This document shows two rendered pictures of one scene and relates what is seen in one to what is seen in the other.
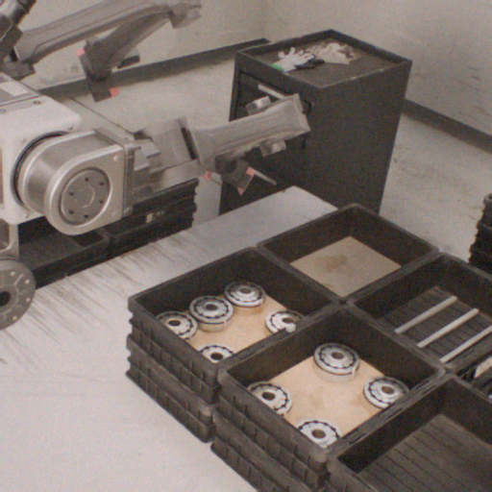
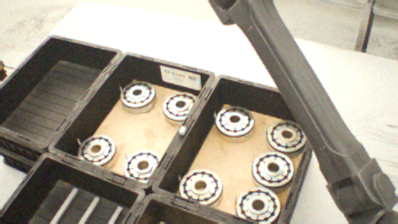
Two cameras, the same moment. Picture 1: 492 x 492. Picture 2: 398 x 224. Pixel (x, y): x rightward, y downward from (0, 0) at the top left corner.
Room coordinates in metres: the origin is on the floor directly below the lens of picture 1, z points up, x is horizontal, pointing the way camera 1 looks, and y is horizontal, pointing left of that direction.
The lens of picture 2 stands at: (2.15, -0.22, 1.71)
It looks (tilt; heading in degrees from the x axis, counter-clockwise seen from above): 48 degrees down; 167
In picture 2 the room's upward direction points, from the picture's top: 7 degrees counter-clockwise
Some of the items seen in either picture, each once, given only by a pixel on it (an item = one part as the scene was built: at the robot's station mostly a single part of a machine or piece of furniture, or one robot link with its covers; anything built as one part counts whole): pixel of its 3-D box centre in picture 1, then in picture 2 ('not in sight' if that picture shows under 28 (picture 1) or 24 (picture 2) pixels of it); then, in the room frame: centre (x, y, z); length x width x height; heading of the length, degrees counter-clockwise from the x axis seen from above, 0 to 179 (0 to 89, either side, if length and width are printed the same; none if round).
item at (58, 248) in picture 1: (37, 279); not in sight; (2.43, 0.70, 0.31); 0.40 x 0.30 x 0.34; 139
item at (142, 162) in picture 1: (128, 166); not in sight; (1.18, 0.20, 1.45); 0.09 x 0.08 x 0.12; 49
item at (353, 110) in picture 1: (309, 155); not in sight; (3.42, -0.22, 0.45); 0.60 x 0.45 x 0.90; 139
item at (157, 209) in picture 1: (130, 231); not in sight; (2.73, 0.44, 0.37); 0.40 x 0.30 x 0.45; 139
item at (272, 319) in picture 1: (286, 323); (200, 187); (1.63, -0.12, 0.86); 0.10 x 0.10 x 0.01
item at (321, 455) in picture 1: (333, 375); (135, 112); (1.39, -0.21, 0.92); 0.40 x 0.30 x 0.02; 138
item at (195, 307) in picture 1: (210, 308); (273, 169); (1.65, 0.06, 0.86); 0.10 x 0.10 x 0.01
